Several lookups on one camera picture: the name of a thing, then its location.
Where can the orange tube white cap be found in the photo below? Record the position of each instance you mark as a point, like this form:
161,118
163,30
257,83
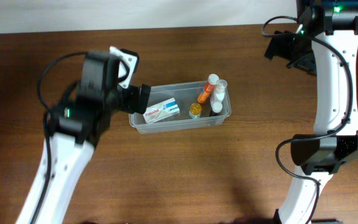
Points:
212,81

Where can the white Panadol box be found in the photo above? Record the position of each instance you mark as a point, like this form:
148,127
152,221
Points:
160,111

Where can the small gold lid jar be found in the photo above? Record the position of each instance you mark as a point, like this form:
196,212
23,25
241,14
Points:
195,110

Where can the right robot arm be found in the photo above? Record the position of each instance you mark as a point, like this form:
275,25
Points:
324,45

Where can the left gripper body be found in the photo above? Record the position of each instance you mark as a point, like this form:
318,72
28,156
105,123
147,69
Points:
142,98

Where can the clear plastic container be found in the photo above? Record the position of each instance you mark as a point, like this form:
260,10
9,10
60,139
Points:
185,94

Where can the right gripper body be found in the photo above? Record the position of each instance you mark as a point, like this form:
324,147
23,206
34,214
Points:
274,45

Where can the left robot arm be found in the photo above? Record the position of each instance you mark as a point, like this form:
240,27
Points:
74,126

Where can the dark bottle white cap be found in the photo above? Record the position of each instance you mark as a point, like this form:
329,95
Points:
216,108

